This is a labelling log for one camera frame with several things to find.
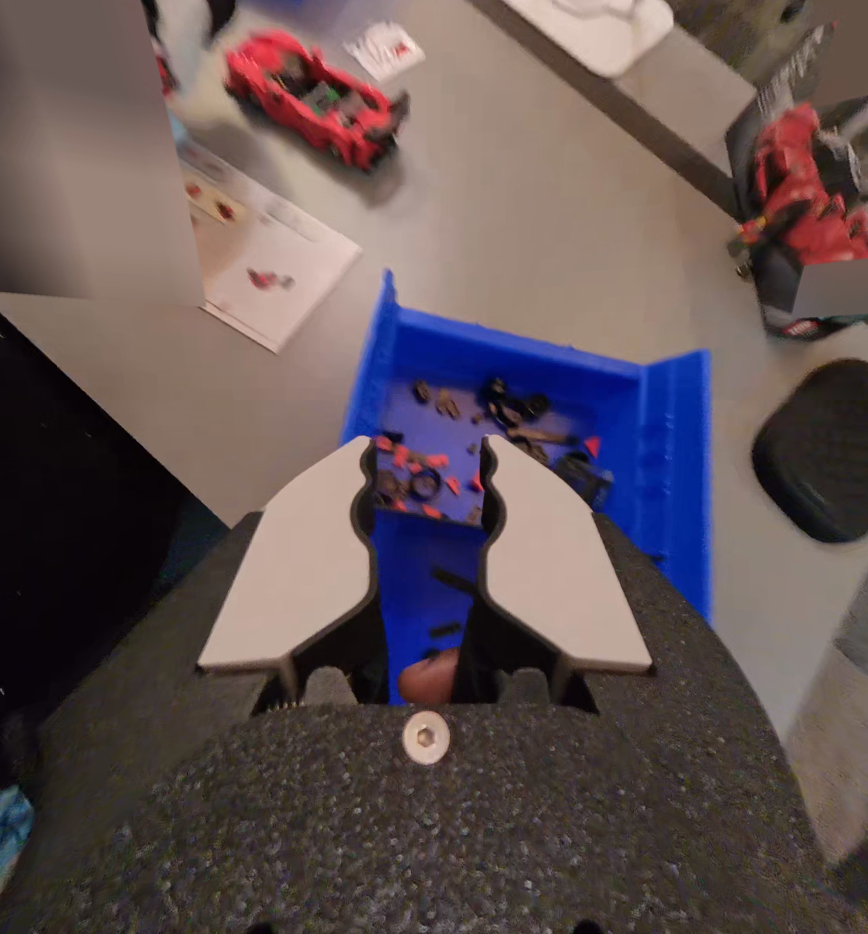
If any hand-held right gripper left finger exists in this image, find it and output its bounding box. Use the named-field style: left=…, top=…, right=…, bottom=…
left=196, top=435, right=381, bottom=676

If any black quilted pad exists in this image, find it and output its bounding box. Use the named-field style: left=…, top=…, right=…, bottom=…
left=751, top=358, right=868, bottom=544

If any blue plastic storage bin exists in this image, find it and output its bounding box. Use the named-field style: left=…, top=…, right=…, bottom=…
left=339, top=269, right=714, bottom=707

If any black panel on white stand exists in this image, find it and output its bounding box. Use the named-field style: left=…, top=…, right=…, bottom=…
left=501, top=0, right=677, bottom=80

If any lego instruction booklet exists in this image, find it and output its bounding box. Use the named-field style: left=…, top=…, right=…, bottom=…
left=177, top=137, right=364, bottom=356

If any pile of small lego pieces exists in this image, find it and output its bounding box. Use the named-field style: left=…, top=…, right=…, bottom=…
left=372, top=376, right=616, bottom=658

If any white sticker sheet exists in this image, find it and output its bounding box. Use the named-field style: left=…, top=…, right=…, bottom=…
left=342, top=22, right=427, bottom=83

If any red lego car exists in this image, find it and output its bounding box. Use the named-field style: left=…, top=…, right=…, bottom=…
left=224, top=29, right=411, bottom=174

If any person's right hand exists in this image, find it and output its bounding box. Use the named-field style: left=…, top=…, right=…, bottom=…
left=397, top=648, right=458, bottom=705

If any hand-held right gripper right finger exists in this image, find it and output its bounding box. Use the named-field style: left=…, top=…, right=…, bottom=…
left=475, top=433, right=655, bottom=674

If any lego set box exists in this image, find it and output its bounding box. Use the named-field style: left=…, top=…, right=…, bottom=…
left=724, top=22, right=868, bottom=342

